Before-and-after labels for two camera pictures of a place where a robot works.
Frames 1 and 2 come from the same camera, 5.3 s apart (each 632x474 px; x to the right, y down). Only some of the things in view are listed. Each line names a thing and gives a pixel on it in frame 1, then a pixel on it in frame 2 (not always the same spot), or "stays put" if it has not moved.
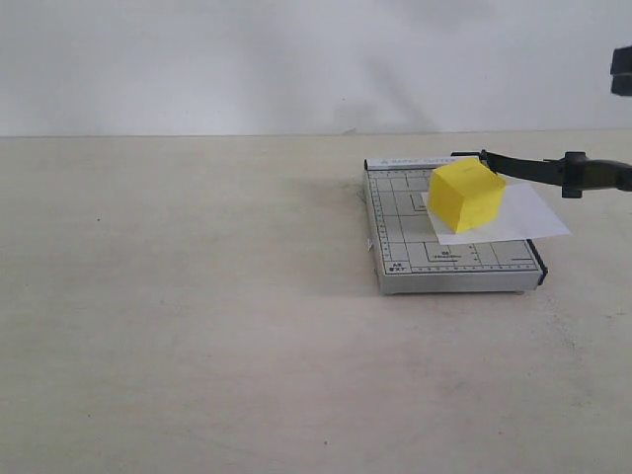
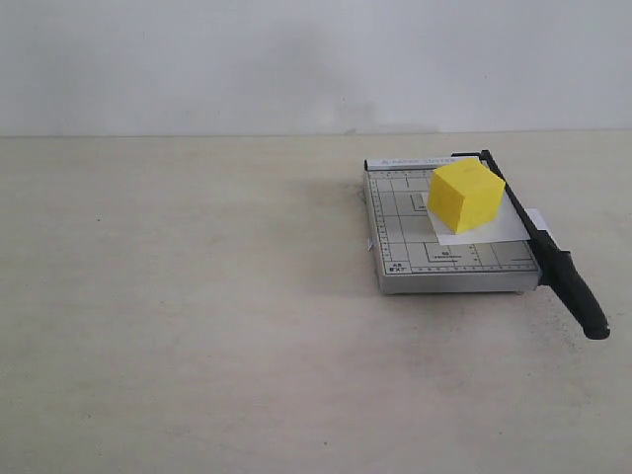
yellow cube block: x=465 y=195 stays put
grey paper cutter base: x=408 y=259 stays put
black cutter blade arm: x=572 y=173 -> x=556 y=266
